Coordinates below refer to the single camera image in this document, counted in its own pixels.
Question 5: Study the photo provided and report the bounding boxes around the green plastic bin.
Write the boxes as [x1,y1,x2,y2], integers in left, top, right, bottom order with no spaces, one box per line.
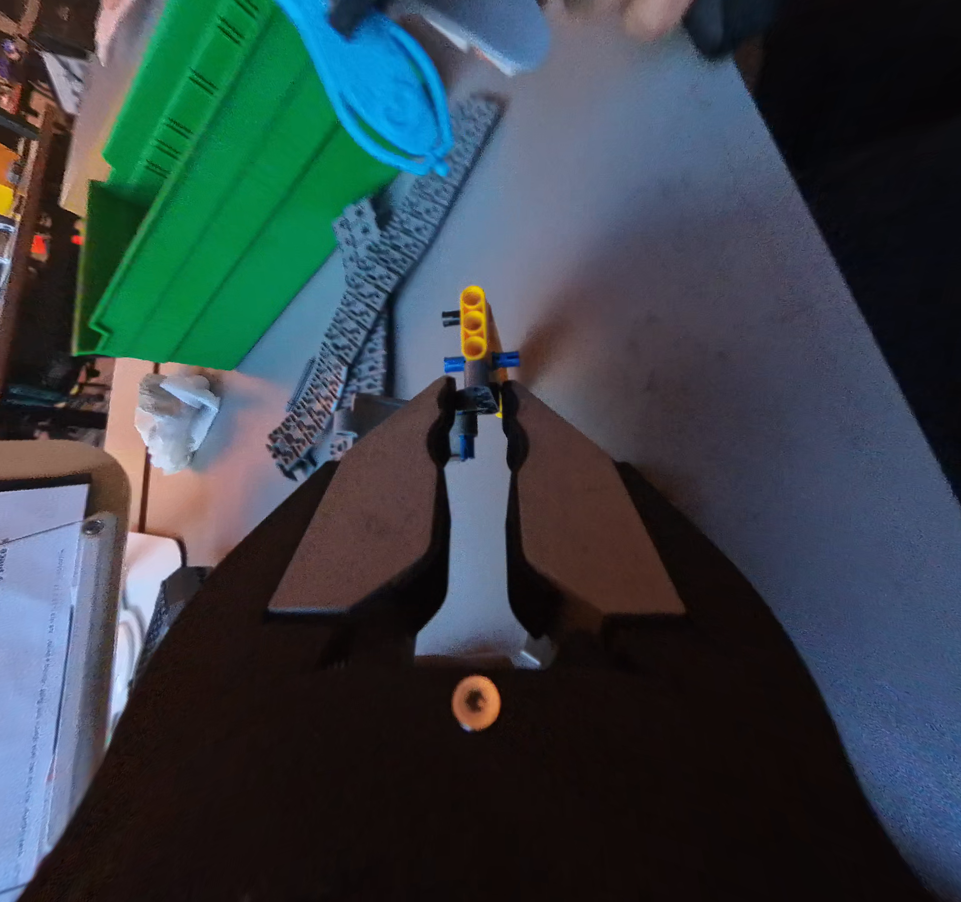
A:
[69,0,412,374]

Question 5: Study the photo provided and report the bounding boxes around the instruction sheet stand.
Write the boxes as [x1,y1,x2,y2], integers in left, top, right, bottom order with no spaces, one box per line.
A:
[0,439,133,902]

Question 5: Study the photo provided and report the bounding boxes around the crumpled white plastic bag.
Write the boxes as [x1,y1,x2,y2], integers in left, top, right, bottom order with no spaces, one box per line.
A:
[133,371,221,477]

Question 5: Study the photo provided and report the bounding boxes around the yellow beam grey panel assembly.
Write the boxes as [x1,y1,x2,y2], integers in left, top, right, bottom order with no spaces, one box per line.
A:
[441,285,521,462]

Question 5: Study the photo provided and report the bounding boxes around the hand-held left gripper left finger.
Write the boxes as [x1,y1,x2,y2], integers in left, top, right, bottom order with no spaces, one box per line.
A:
[266,377,460,617]

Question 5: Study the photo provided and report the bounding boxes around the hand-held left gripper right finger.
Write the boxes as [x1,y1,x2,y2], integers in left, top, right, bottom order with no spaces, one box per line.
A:
[500,380,686,641]

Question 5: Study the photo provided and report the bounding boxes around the blue plastic tool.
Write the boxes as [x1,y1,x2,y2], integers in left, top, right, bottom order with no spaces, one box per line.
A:
[223,0,455,179]

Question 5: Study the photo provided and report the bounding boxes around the grey desk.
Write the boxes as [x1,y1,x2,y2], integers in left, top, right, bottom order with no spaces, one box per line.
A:
[104,17,961,902]

